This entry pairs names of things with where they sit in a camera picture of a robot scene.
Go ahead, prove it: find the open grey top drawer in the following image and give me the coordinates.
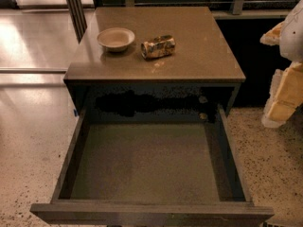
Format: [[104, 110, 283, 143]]
[[30, 109, 274, 227]]

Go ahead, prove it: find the white paper bowl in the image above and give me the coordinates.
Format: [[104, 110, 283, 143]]
[[97, 27, 135, 52]]

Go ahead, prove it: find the grey cabinet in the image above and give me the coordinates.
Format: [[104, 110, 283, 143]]
[[64, 7, 245, 121]]

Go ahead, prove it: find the crushed orange can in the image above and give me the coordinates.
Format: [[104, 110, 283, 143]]
[[141, 35, 176, 60]]

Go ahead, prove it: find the dark window frame post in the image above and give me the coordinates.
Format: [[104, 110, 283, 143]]
[[66, 0, 87, 42]]

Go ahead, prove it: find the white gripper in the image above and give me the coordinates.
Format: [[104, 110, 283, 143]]
[[259, 0, 303, 128]]

